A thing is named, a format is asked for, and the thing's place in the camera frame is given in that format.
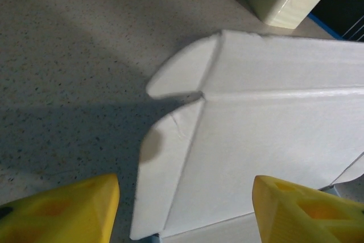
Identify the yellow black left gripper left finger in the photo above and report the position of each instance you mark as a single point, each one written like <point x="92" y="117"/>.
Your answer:
<point x="57" y="214"/>

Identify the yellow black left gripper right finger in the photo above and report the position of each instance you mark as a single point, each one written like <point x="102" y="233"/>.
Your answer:
<point x="312" y="214"/>

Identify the white paper box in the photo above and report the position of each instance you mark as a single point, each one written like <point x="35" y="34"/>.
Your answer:
<point x="256" y="126"/>

